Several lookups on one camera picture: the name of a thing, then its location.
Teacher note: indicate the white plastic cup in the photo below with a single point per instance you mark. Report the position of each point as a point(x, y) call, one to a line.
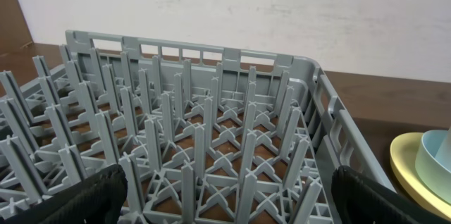
point(442, 139)

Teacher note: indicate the yellow plastic plate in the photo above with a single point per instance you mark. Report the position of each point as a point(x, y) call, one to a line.
point(403, 151)

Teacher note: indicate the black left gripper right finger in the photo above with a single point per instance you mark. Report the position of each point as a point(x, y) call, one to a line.
point(360, 200)

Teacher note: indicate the grey plastic dish rack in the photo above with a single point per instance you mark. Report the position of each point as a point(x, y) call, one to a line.
point(205, 134)

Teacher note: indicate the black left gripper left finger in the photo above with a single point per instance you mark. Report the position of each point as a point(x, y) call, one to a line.
point(97, 199)

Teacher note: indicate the light blue plastic bowl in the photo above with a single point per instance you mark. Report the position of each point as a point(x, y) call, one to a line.
point(433, 175)

